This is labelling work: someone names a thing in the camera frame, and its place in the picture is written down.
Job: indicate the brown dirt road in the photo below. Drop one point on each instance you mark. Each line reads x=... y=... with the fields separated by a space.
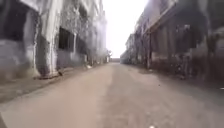
x=120 y=96

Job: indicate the grey multi-storey building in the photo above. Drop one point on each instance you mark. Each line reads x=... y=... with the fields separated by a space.
x=50 y=36

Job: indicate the row of weathered buildings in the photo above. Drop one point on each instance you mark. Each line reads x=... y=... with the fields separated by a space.
x=176 y=36

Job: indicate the robot's own part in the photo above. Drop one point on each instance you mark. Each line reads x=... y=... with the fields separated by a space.
x=152 y=126

